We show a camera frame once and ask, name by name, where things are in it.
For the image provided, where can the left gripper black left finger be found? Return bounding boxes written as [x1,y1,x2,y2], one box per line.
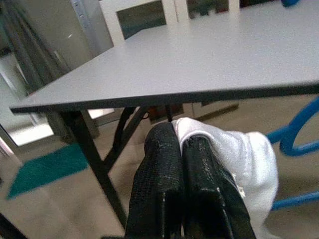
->
[124,122,187,239]

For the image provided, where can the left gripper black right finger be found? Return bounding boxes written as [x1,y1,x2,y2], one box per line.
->
[182,135,257,239]

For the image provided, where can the white t-shirt black print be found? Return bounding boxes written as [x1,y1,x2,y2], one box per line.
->
[171,117,279,239]

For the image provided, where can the blue plastic hanger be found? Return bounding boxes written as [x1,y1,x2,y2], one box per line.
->
[265,0,319,213]

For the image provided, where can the black table legs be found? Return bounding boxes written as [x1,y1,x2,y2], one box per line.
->
[58,104,175,231]

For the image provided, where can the teal floor mat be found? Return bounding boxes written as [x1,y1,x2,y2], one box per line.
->
[6,143,91,200]

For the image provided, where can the white glass-door cabinet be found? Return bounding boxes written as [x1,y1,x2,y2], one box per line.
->
[99,0,284,48]

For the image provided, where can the dark grey curtain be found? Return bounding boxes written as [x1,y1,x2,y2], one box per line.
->
[0,0,70,95]

